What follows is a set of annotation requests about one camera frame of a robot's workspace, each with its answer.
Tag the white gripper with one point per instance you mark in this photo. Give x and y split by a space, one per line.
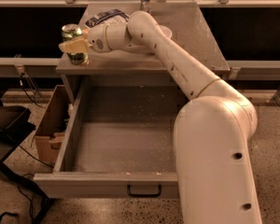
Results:
97 38

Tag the green soda can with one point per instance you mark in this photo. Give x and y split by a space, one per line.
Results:
74 43

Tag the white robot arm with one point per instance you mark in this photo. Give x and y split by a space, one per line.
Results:
211 132

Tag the open grey top drawer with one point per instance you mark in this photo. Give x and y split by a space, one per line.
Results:
120 134

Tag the dark blue chip bag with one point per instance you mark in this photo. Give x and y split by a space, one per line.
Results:
110 16

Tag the white ceramic bowl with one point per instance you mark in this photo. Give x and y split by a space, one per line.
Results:
166 31

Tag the brown cardboard box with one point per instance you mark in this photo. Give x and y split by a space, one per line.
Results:
50 131

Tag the grey metal cabinet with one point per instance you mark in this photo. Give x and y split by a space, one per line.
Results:
140 56

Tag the black chair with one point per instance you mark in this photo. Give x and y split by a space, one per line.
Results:
14 128

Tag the black drawer handle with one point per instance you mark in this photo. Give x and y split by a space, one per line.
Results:
143 192

